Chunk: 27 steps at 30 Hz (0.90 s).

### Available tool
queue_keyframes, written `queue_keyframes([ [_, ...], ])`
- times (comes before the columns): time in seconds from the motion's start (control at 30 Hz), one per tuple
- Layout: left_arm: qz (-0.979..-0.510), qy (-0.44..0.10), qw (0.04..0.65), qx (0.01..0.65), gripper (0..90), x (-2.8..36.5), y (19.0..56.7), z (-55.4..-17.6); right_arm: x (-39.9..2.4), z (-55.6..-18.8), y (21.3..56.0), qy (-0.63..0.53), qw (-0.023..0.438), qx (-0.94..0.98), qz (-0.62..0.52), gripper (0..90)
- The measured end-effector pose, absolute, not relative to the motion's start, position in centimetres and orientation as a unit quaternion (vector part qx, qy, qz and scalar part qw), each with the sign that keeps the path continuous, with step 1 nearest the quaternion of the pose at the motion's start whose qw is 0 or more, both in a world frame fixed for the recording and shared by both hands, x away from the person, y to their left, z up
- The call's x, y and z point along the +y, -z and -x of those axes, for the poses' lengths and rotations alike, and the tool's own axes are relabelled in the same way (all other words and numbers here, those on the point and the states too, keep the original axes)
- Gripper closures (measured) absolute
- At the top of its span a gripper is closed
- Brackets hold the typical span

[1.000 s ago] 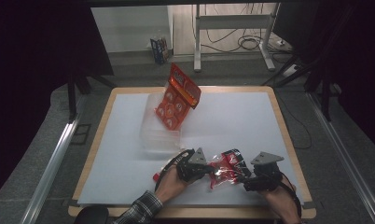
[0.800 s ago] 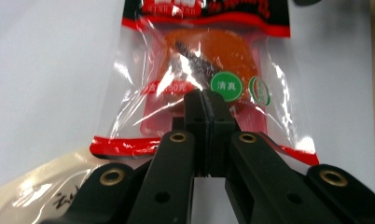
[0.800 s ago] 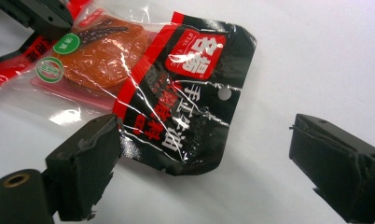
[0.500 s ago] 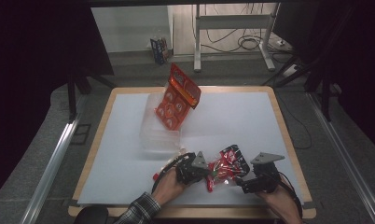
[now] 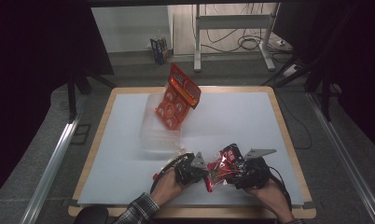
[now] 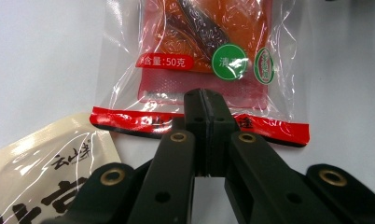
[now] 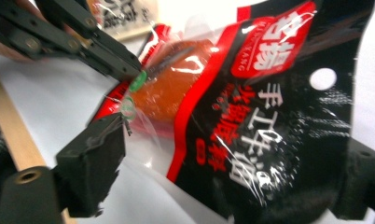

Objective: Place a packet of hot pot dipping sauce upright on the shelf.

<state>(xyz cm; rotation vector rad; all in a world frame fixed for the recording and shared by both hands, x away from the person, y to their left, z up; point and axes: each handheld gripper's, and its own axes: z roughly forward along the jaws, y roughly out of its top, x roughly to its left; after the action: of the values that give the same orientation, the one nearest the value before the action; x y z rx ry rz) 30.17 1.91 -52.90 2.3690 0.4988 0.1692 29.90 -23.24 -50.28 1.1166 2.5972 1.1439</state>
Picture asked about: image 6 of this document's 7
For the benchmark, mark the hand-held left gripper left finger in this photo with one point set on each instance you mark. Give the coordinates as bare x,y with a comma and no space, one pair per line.
195,124

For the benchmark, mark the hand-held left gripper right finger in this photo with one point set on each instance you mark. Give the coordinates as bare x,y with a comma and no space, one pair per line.
218,124

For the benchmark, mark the red and black seasoning packet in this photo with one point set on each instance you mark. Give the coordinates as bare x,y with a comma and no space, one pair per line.
176,46

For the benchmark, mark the white spout pouch black lettering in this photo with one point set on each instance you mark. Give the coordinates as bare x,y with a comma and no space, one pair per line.
36,168

